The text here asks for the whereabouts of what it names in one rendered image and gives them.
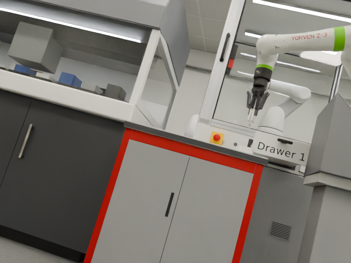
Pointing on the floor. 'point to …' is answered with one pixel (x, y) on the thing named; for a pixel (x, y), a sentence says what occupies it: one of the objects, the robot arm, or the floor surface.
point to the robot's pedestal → (327, 220)
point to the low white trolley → (175, 201)
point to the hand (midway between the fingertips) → (252, 115)
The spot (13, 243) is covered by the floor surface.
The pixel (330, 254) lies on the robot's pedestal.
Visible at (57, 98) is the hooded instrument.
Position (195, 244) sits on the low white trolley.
